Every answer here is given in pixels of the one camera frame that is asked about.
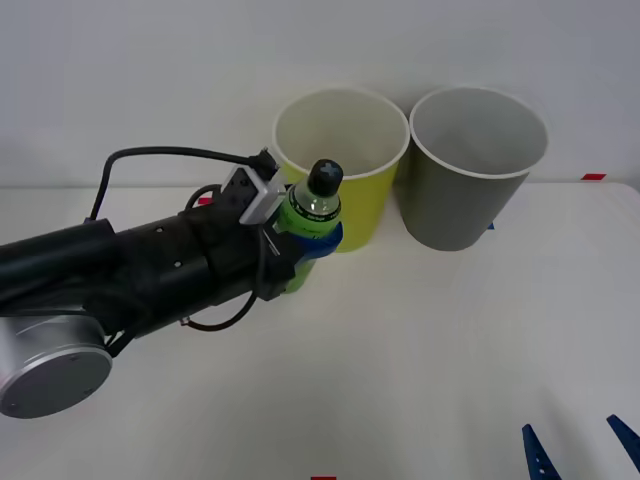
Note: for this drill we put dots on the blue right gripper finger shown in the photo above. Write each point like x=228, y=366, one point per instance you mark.
x=537, y=457
x=627, y=440

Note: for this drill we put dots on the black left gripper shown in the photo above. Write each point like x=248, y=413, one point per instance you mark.
x=230, y=255

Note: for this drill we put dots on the green bottle with black cap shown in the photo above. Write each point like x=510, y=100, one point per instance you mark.
x=312, y=210

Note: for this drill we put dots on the yellow-green plastic bin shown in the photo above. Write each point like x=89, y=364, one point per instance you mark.
x=365, y=200

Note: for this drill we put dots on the grey plastic bin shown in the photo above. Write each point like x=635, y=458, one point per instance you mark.
x=450, y=210

